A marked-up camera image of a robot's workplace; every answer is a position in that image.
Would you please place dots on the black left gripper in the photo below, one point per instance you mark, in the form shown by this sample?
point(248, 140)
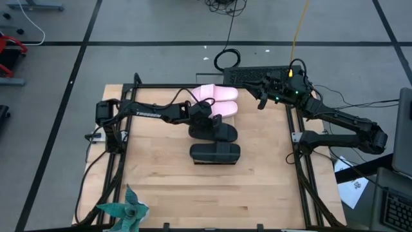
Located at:
point(201, 120)

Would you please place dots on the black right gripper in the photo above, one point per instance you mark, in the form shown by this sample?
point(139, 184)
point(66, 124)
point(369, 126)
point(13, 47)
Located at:
point(286, 88)

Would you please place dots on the pink slide sandal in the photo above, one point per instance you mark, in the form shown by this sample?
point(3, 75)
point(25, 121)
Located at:
point(222, 93)
point(228, 109)

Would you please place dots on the black slide sandal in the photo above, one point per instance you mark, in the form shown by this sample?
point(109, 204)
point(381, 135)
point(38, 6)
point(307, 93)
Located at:
point(230, 132)
point(215, 151)

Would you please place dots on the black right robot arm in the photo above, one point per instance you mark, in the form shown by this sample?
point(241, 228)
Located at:
point(338, 140)

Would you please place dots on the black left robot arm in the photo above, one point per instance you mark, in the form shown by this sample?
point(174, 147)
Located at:
point(151, 113)

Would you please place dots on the small black connector box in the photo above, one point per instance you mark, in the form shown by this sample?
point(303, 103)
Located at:
point(96, 137)

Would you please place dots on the green artificial plant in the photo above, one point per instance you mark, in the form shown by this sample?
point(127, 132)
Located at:
point(128, 209)

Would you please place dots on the black desk foot bar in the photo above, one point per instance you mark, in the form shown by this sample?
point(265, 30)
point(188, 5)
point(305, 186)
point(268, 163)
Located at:
point(363, 169)

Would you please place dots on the white printed paper sheet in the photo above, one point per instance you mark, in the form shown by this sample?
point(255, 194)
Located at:
point(352, 191)

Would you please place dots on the grey keyboard desk panel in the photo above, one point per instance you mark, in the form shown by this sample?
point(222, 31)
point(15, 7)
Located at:
point(378, 199)

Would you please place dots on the black keyboard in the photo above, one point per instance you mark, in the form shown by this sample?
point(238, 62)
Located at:
point(399, 212)

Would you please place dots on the grey metal furniture foot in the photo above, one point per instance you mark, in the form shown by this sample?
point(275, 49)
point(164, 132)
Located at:
point(35, 5)
point(11, 81)

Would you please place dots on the black castor wheel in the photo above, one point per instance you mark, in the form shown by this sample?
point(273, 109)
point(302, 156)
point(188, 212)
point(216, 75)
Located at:
point(7, 15)
point(20, 31)

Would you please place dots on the red and black cart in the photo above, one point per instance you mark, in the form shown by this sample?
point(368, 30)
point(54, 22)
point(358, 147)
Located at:
point(8, 58)

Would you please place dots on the black aluminium table frame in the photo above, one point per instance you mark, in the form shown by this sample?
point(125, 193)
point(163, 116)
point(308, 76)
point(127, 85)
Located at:
point(154, 86)

